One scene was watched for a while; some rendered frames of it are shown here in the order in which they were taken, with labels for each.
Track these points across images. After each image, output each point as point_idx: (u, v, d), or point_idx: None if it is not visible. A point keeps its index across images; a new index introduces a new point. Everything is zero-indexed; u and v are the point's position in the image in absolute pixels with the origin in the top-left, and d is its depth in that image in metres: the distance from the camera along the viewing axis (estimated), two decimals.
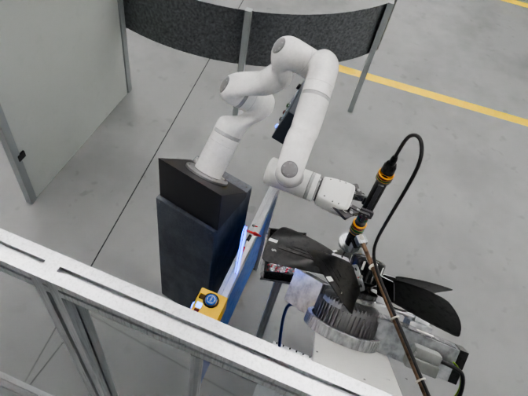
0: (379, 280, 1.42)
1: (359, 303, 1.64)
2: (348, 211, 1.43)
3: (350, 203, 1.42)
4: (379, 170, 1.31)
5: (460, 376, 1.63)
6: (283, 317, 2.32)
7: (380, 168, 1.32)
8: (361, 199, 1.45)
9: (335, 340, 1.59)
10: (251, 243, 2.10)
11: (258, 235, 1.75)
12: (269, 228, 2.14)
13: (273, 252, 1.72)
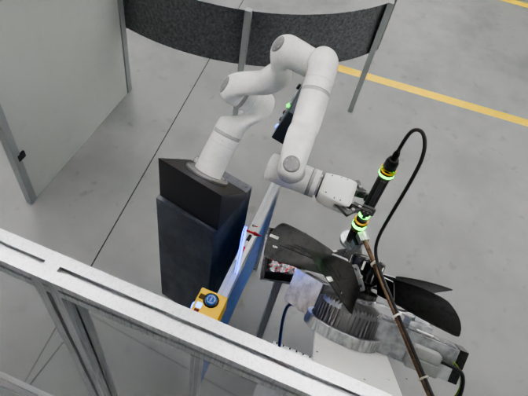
0: (380, 276, 1.41)
1: (359, 303, 1.64)
2: (350, 208, 1.42)
3: (352, 200, 1.40)
4: (381, 166, 1.29)
5: (460, 376, 1.63)
6: (283, 317, 2.32)
7: (383, 164, 1.30)
8: (362, 196, 1.44)
9: (335, 340, 1.59)
10: (251, 243, 2.10)
11: (258, 235, 1.75)
12: (269, 228, 2.14)
13: (275, 249, 1.70)
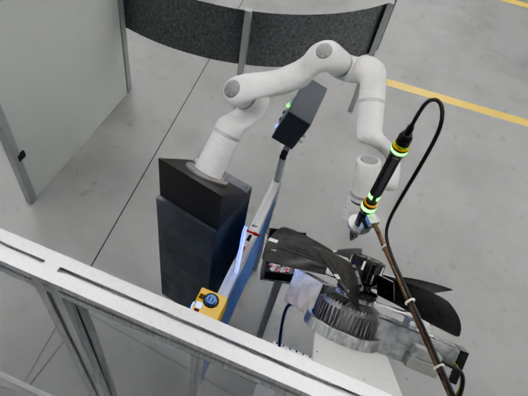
0: (391, 261, 1.33)
1: (338, 292, 1.69)
2: None
3: None
4: (394, 142, 1.22)
5: (460, 376, 1.63)
6: (283, 317, 2.32)
7: (394, 140, 1.23)
8: None
9: (335, 340, 1.59)
10: (251, 243, 2.10)
11: (258, 235, 1.75)
12: (269, 228, 2.14)
13: None
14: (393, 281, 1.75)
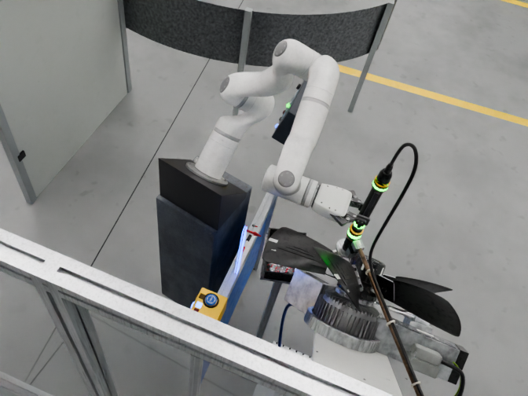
0: (375, 284, 1.45)
1: (338, 292, 1.69)
2: (345, 218, 1.46)
3: (347, 210, 1.44)
4: (375, 178, 1.34)
5: (460, 376, 1.63)
6: (283, 317, 2.32)
7: (376, 176, 1.34)
8: (357, 206, 1.48)
9: (335, 340, 1.59)
10: (251, 243, 2.10)
11: (258, 235, 1.75)
12: (269, 228, 2.14)
13: None
14: (393, 281, 1.75)
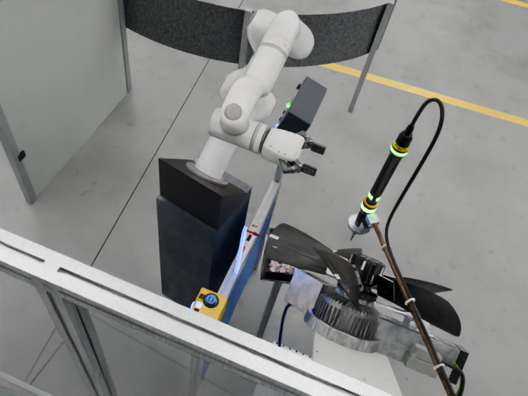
0: (391, 261, 1.33)
1: (338, 292, 1.69)
2: (292, 166, 1.35)
3: (295, 157, 1.34)
4: (394, 142, 1.22)
5: (460, 376, 1.63)
6: (283, 317, 2.32)
7: (394, 140, 1.23)
8: (309, 146, 1.40)
9: (335, 340, 1.59)
10: (251, 243, 2.10)
11: (258, 235, 1.75)
12: (269, 228, 2.14)
13: None
14: (393, 281, 1.75)
